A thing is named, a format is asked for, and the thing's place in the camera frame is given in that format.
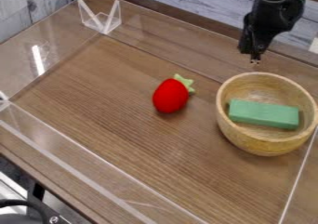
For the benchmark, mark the light wooden bowl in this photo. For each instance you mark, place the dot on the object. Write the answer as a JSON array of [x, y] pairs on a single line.
[[271, 88]]

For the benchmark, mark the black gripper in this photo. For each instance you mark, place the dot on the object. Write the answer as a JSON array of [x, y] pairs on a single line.
[[271, 18]]

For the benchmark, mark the clear acrylic tray wall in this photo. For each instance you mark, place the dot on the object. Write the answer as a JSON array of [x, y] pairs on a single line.
[[109, 196]]

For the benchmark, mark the clear acrylic corner bracket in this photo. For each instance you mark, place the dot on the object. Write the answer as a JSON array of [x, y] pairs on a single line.
[[101, 22]]

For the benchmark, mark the red plush strawberry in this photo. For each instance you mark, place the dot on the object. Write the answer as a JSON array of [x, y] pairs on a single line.
[[172, 94]]

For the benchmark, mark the green rectangular block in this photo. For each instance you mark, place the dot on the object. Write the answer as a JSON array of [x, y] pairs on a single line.
[[257, 113]]

